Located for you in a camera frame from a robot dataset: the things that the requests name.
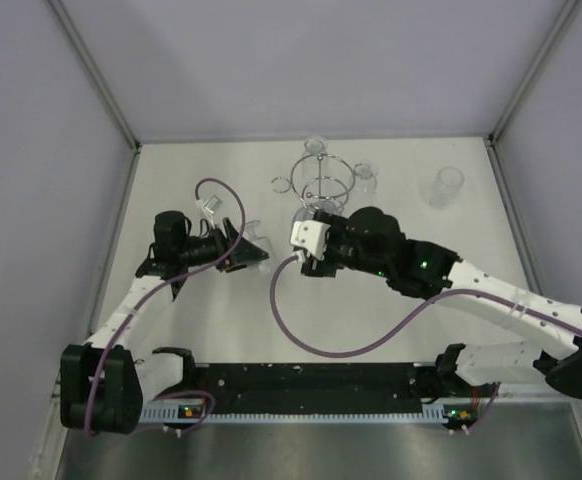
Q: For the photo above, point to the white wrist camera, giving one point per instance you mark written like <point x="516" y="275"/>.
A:
<point x="311" y="236"/>
<point x="209" y="207"/>

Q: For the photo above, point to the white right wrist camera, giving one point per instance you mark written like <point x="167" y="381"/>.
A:
<point x="311" y="236"/>

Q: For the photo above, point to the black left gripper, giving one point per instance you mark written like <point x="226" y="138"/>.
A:
<point x="243" y="253"/>

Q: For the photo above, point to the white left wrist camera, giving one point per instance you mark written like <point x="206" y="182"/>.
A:
<point x="209" y="207"/>

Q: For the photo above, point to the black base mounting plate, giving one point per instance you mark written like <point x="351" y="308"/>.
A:
<point x="324" y="388"/>

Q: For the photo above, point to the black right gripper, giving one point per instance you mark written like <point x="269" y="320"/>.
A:
<point x="318" y="267"/>

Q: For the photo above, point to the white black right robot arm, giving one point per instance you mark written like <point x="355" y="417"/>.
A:
<point x="550" y="346"/>

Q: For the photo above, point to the chrome wine glass rack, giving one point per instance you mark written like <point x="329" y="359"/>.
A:
<point x="316" y="182"/>

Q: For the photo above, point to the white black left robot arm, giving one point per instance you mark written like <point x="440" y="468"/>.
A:
<point x="155" y="286"/>

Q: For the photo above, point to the clear ribbed wine glass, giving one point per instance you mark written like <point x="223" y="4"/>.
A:
<point x="365" y="177"/>

